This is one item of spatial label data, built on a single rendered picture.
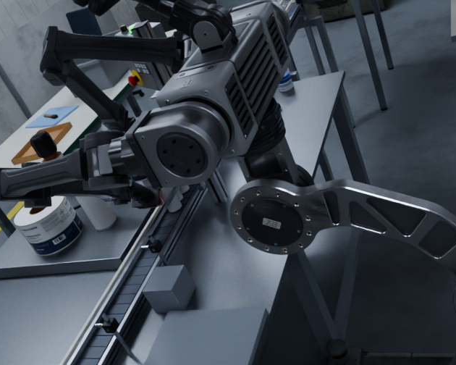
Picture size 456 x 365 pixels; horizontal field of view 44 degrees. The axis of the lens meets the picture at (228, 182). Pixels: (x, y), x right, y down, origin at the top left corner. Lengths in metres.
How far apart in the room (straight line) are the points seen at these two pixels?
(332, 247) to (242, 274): 0.99
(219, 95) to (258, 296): 0.73
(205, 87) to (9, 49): 5.10
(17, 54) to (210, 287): 4.69
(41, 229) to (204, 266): 0.65
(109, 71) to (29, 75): 2.30
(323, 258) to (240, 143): 1.57
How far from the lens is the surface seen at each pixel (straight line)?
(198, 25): 1.11
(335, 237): 2.61
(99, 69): 3.84
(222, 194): 1.95
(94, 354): 1.61
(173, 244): 1.86
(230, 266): 1.69
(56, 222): 2.09
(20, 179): 1.30
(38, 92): 6.11
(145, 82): 1.86
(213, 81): 0.97
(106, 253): 1.96
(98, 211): 2.05
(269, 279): 1.58
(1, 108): 5.74
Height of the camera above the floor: 1.84
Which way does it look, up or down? 29 degrees down
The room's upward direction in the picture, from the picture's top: 25 degrees counter-clockwise
